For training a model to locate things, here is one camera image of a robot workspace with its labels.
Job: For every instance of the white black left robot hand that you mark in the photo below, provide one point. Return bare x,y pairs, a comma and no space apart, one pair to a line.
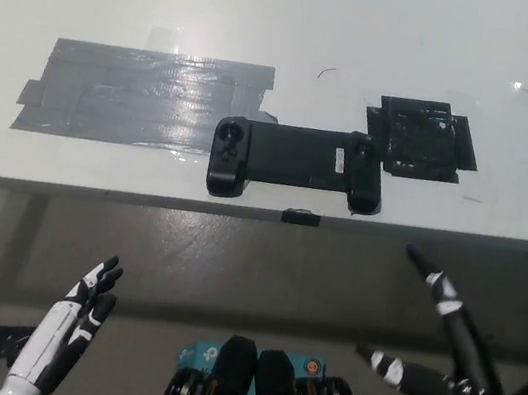
56,330

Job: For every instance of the teal router box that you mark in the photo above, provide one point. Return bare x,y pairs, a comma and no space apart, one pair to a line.
200,351

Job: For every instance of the black game controller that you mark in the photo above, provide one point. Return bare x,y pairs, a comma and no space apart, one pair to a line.
301,155

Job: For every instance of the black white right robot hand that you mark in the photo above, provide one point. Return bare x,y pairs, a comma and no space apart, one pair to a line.
472,379

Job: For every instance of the black tape square patch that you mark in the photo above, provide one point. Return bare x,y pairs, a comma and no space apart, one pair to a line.
420,142

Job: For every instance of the grey duct tape patch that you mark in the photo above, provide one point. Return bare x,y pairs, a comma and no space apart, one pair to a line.
123,98

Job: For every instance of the small black tape strip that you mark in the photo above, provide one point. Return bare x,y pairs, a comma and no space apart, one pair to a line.
301,217

